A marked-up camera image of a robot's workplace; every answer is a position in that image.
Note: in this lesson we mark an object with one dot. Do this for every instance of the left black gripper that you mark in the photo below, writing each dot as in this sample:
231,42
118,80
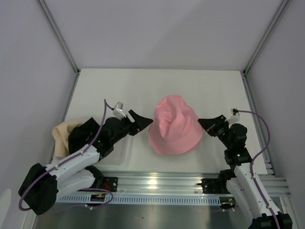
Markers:
140,122

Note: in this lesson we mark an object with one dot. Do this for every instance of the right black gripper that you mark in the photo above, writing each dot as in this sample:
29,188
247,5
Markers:
210,124

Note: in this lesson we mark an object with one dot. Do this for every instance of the pink bucket hat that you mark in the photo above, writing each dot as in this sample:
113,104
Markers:
175,126

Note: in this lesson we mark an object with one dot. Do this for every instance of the black hat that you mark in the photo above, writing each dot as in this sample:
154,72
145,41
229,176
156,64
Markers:
82,135

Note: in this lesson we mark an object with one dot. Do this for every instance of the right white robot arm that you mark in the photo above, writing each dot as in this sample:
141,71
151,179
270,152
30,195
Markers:
241,180

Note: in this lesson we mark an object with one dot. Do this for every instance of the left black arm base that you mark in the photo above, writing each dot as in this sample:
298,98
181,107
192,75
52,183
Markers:
104,182

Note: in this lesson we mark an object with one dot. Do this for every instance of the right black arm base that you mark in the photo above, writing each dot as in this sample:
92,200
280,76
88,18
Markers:
213,186

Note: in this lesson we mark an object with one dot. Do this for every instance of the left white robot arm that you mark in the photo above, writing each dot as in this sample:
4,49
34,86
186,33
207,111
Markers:
88,144

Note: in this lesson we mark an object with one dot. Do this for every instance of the white plastic basket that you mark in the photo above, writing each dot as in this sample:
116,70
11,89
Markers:
118,155

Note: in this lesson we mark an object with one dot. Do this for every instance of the beige hat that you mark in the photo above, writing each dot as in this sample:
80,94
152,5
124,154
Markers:
61,135

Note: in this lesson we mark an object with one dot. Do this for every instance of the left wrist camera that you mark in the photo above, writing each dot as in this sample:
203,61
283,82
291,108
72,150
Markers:
118,111

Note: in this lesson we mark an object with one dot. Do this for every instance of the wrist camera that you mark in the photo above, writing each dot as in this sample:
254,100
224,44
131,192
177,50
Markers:
118,111
234,117

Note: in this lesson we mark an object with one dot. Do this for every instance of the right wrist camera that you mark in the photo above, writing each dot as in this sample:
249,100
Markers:
234,117

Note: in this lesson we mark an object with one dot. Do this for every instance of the right aluminium frame post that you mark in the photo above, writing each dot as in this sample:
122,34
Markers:
279,12

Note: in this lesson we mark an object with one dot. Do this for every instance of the aluminium frame post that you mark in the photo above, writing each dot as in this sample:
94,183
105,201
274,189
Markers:
279,12
42,4

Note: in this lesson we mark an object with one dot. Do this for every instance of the aluminium mounting rail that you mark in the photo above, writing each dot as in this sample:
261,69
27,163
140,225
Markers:
158,183

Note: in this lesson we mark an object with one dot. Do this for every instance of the white slotted cable duct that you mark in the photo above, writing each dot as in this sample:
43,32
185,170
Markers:
196,200

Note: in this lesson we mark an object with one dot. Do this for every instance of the left aluminium frame post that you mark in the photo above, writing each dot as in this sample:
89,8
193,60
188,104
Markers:
42,4

